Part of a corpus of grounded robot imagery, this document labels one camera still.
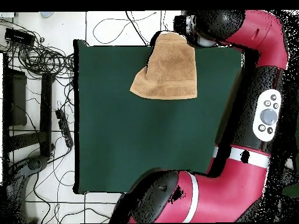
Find orange terry towel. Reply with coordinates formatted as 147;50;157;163
129;31;199;100

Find dark green table cloth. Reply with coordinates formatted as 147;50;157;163
73;38;244;194

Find black power strip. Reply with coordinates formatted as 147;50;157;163
55;108;74;149

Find grey chair base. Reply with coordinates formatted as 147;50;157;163
4;155;50;222

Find black rectangular box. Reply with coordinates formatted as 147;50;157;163
4;27;36;47

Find black metal stand frame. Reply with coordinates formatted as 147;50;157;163
2;53;55;159

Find thin looped black cable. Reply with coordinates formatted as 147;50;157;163
92;10;170;46

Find tangled black floor cables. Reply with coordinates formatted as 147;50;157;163
0;18;75;80

